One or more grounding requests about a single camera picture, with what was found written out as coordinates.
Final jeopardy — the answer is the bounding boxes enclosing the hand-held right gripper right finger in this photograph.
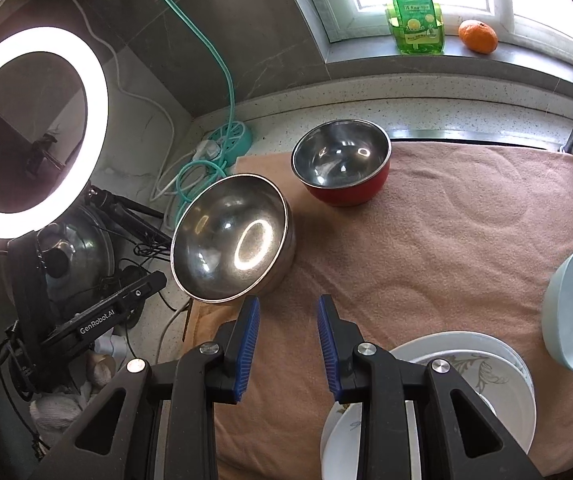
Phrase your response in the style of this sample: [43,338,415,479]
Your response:
[317,294,537,480]

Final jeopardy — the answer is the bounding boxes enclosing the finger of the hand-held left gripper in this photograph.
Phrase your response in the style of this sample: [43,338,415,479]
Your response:
[116,271,167,318]

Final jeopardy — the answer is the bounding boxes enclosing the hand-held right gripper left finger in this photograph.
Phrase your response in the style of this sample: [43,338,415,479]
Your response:
[29,295,262,480]

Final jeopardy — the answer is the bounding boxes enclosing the stainless steel bowl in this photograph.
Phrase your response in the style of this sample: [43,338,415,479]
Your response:
[170,174,297,305]

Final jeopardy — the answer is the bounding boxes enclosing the grey leaf print white plate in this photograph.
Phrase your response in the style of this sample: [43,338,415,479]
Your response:
[327,347,522,480]

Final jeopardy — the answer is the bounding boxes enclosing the red steel-lined bowl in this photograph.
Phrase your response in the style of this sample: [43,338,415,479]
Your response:
[291,120,392,207]

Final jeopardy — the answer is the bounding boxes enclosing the person's left hand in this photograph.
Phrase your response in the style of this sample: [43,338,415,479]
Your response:
[31,355,117,431]

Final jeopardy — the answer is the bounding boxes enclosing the white power adapter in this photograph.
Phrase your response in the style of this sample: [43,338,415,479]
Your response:
[94,330,128,362]

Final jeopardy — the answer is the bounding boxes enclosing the steel pot lid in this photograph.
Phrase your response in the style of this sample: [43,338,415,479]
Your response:
[31,205,117,307]

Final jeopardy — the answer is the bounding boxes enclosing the black tripod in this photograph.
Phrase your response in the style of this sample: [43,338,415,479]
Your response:
[86,185,173,247]

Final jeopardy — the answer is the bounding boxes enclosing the pink towel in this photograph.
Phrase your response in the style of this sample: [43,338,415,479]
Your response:
[182,141,573,480]

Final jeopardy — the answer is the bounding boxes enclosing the white plug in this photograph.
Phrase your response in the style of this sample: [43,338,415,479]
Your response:
[194,139,223,162]

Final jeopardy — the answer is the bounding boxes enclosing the teal round power strip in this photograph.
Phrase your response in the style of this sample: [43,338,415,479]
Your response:
[209,122,255,162]

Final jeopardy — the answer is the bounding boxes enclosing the steel sink rim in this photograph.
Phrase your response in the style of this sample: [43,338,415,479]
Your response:
[391,127,569,152]

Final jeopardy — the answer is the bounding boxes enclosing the green plastic bottle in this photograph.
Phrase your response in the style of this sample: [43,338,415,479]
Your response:
[385,0,446,56]

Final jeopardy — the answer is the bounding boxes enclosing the orange tangerine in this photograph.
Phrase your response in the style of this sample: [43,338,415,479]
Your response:
[459,19,499,55]

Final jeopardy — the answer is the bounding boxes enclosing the black cable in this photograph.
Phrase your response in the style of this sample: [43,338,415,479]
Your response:
[116,240,192,317]

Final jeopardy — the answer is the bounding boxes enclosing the white cable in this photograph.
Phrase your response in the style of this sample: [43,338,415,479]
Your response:
[64,0,177,201]

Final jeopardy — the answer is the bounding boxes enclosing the green hose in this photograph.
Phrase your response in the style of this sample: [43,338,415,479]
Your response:
[126,0,252,233]

